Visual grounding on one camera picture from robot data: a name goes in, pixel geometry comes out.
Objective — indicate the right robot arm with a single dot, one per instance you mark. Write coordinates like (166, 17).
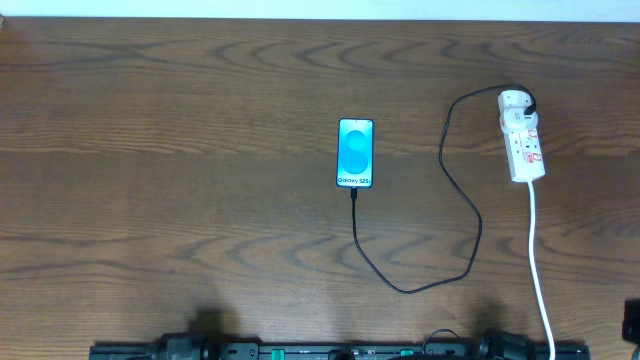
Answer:
(503, 345)

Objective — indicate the white USB charger adapter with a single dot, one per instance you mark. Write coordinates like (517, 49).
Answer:
(513, 99)

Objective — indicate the blue Galaxy smartphone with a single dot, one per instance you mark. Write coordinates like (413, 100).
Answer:
(355, 153)

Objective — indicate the white power strip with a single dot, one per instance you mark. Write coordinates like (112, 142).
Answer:
(523, 148)

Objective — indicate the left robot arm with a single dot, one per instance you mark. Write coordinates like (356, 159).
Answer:
(180, 347)

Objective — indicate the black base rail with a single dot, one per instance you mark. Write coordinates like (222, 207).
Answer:
(252, 351)

